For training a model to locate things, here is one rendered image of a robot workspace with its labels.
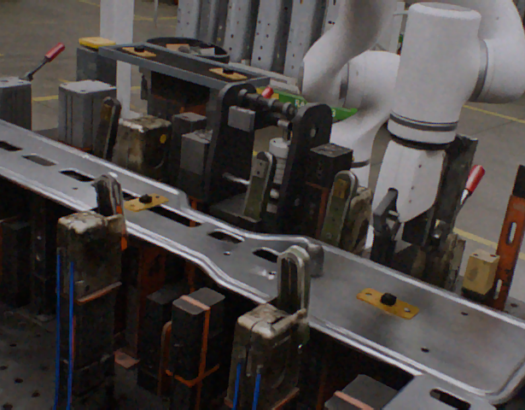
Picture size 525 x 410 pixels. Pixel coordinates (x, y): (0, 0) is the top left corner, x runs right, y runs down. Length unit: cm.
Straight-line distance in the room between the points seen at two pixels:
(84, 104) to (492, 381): 96
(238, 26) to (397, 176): 516
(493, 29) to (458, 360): 41
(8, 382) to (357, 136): 82
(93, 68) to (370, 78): 64
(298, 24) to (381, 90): 420
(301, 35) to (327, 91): 418
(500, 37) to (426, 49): 11
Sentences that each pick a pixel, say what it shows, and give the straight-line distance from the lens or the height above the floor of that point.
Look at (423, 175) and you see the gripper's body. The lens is 96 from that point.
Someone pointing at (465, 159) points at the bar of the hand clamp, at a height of 119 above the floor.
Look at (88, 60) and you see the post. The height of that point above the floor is 112.
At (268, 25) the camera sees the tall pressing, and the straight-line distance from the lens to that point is 588.
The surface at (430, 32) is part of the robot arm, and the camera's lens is 91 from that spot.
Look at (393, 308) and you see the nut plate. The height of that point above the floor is 100.
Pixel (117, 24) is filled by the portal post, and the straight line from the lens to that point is 517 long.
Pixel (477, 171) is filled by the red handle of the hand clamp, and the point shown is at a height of 114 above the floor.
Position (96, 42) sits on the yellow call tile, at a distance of 179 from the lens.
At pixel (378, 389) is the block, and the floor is 98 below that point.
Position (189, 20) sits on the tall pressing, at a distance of 605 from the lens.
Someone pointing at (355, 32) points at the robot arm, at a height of 129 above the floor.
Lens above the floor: 149
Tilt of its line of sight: 22 degrees down
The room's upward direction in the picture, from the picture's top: 7 degrees clockwise
